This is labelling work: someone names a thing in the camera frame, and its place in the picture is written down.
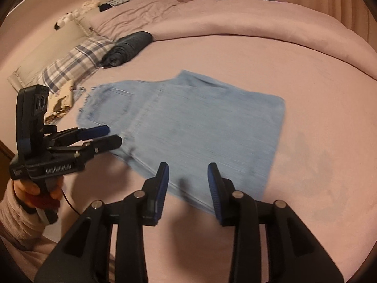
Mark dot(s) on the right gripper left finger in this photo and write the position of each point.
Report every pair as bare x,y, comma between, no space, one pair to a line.
83,253

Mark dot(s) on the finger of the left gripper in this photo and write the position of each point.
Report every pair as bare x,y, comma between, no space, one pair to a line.
91,132
90,148

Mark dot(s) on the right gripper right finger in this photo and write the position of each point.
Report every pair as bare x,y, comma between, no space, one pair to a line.
294,253

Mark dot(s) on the light blue denim pants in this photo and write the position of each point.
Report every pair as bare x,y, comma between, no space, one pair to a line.
189,122

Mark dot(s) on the pink sleeved left forearm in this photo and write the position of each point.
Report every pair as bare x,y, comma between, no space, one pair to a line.
22,236

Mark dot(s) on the person left hand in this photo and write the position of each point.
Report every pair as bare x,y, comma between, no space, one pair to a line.
29,194

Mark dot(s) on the beige patterned cloth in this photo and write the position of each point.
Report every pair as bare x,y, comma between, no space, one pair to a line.
60,103

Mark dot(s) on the cream headboard cushion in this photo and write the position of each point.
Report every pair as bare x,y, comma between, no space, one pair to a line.
54,47

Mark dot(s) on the pink bed sheet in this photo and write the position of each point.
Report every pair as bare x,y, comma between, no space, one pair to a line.
324,165

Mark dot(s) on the folded dark blue garment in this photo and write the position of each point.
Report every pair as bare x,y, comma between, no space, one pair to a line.
126,48

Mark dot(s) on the plush toy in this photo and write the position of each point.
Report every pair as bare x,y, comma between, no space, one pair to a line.
70,16

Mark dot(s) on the pink duvet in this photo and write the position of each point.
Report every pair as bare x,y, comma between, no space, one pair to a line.
287,22

